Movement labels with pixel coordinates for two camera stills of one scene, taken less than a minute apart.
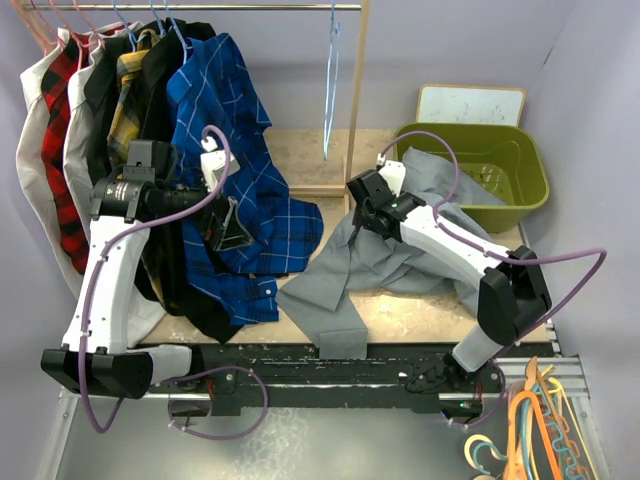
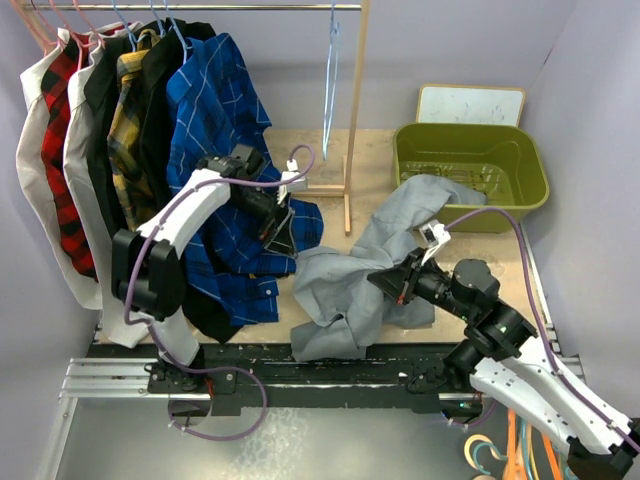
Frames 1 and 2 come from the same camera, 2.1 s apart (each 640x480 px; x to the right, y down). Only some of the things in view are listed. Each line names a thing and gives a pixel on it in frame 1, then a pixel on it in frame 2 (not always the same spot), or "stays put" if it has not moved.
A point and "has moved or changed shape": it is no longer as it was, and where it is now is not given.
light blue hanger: [332, 76] stays put
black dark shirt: [99, 85] stays put
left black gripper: [212, 228] to [276, 229]
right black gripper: [361, 217] to [394, 282]
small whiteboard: [470, 104] stays put
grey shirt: [340, 270] has moved or changed shape
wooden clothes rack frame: [361, 6] stays put
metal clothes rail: [183, 7] stays put
